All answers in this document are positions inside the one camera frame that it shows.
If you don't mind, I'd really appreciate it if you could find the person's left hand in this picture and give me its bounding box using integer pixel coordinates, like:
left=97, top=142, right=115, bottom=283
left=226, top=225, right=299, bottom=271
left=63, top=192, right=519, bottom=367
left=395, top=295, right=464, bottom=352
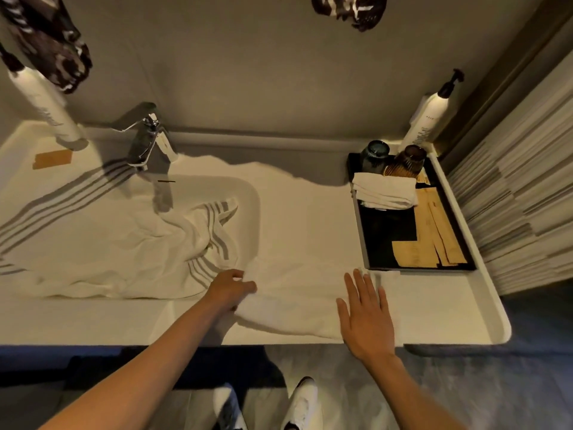
left=204, top=268, right=258, bottom=313

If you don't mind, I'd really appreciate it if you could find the person's right hand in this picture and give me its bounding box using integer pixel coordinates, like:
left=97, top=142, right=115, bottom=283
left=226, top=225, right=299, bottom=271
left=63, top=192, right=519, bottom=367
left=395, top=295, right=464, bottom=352
left=335, top=268, right=397, bottom=366

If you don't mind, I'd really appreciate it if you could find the small plain white towel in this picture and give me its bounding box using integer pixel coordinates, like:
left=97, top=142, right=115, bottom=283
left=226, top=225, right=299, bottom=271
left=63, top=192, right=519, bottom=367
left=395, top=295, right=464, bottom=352
left=232, top=257, right=403, bottom=348

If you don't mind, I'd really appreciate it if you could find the black tray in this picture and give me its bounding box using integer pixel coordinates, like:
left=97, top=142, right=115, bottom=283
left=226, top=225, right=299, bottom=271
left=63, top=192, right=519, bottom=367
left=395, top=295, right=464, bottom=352
left=347, top=152, right=477, bottom=272

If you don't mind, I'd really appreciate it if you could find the small striped white towel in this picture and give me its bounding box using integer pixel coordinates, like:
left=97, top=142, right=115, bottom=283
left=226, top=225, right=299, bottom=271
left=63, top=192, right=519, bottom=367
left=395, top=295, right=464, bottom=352
left=351, top=172, right=420, bottom=211

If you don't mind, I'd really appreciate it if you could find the large striped white towel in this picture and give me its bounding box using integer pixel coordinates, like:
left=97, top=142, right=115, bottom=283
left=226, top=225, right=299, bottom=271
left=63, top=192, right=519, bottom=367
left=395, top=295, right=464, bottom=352
left=0, top=161, right=211, bottom=300

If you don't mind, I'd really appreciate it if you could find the person's left forearm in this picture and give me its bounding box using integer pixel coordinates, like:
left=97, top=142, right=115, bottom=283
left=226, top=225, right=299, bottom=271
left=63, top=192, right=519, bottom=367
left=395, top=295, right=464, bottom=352
left=40, top=299, right=233, bottom=430

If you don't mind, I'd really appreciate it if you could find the person's right forearm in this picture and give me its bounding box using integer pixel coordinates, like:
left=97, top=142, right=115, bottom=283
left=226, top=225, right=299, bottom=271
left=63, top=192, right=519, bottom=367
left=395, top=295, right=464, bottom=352
left=362, top=353, right=469, bottom=430

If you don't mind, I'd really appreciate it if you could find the person's right white shoe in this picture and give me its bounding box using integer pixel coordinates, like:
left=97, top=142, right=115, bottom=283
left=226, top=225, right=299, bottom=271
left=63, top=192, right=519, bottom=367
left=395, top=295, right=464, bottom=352
left=282, top=376, right=321, bottom=430

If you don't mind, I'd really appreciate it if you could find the person's white shoe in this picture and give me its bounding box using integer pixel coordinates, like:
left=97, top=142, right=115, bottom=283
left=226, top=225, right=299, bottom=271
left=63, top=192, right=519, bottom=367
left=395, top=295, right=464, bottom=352
left=212, top=383, right=247, bottom=430
left=282, top=376, right=321, bottom=430

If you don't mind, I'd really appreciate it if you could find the person's left white shoe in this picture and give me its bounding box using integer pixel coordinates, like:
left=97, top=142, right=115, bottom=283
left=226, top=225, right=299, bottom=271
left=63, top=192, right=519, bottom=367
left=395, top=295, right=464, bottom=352
left=212, top=383, right=247, bottom=430

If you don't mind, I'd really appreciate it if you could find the square kraft paper packet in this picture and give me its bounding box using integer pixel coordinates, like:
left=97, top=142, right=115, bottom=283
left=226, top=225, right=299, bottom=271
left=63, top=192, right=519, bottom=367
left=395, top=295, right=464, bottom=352
left=392, top=239, right=439, bottom=268

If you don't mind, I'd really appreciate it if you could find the long kraft paper packet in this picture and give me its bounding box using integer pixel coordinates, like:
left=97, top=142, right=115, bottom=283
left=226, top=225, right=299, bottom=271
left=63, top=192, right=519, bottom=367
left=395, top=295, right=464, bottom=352
left=427, top=188, right=468, bottom=266
left=414, top=188, right=448, bottom=267

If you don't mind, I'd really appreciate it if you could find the chrome faucet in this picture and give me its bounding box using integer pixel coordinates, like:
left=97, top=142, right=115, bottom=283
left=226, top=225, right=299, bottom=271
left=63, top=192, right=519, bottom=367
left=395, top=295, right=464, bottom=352
left=112, top=102, right=179, bottom=171

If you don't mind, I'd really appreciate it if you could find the blue glass cup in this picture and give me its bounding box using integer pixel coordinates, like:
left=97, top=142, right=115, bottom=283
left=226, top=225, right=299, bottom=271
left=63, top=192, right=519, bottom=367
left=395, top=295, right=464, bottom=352
left=360, top=139, right=391, bottom=175

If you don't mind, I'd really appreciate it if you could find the amber ribbed glass cup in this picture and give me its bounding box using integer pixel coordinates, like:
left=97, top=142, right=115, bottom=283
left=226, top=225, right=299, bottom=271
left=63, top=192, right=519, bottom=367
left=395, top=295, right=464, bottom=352
left=384, top=144, right=427, bottom=179

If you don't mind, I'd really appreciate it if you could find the white pump bottle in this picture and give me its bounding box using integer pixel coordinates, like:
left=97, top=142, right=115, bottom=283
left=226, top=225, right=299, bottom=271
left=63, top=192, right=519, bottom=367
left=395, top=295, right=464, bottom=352
left=0, top=44, right=88, bottom=151
left=398, top=68, right=466, bottom=153

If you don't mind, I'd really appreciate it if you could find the small tan soap packet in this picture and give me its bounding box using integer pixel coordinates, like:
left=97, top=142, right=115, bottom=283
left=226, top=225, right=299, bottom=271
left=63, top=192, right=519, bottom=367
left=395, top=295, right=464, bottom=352
left=32, top=149, right=73, bottom=171

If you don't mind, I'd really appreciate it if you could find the dark patterned hanging garment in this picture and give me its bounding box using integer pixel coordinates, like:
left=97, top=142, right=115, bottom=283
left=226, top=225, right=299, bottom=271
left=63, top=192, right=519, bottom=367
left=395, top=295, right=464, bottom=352
left=0, top=0, right=389, bottom=94

